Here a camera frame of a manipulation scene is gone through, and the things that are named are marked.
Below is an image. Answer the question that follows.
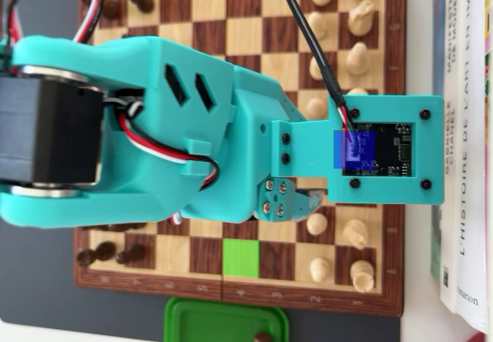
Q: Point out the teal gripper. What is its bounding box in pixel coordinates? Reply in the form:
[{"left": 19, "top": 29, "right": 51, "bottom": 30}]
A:
[{"left": 180, "top": 66, "right": 323, "bottom": 223}]

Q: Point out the light wooden chess knight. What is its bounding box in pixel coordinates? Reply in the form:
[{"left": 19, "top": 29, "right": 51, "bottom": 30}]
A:
[
  {"left": 348, "top": 0, "right": 375, "bottom": 37},
  {"left": 342, "top": 219, "right": 369, "bottom": 250}
]

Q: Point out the light wooden chess bishop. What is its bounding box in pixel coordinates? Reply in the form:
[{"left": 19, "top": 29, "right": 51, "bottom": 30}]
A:
[{"left": 346, "top": 42, "right": 369, "bottom": 75}]

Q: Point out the light wooden chess rook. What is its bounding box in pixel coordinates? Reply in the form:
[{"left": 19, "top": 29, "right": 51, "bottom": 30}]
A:
[{"left": 350, "top": 260, "right": 375, "bottom": 292}]

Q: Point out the wooden folding chessboard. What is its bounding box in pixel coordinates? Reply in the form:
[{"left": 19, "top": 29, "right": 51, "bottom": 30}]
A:
[{"left": 72, "top": 0, "right": 407, "bottom": 318}]

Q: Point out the white Gabrielle Chanel book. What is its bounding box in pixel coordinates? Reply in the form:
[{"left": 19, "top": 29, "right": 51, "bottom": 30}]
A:
[{"left": 438, "top": 0, "right": 469, "bottom": 314}]

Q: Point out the green plastic tray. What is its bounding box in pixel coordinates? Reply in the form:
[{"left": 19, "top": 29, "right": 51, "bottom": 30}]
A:
[{"left": 163, "top": 297, "right": 289, "bottom": 342}]

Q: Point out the white art history book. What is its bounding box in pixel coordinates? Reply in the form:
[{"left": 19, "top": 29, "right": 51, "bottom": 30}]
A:
[{"left": 454, "top": 0, "right": 493, "bottom": 334}]

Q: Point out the grey table mat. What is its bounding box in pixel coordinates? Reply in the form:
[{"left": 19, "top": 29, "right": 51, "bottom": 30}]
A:
[{"left": 0, "top": 0, "right": 401, "bottom": 342}]

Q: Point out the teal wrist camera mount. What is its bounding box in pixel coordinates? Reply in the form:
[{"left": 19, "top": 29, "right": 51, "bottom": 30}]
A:
[{"left": 271, "top": 94, "right": 444, "bottom": 206}]

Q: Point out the black camera circuit board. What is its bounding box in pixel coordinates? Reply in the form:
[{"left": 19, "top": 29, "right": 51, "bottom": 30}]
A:
[{"left": 341, "top": 122, "right": 415, "bottom": 177}]

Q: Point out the black camera cable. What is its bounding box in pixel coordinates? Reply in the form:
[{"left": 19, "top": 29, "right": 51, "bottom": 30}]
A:
[{"left": 273, "top": 0, "right": 361, "bottom": 143}]

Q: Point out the red white black servo cable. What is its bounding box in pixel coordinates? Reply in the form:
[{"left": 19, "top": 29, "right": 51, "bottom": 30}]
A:
[
  {"left": 0, "top": 0, "right": 105, "bottom": 50},
  {"left": 102, "top": 97, "right": 221, "bottom": 191}
]

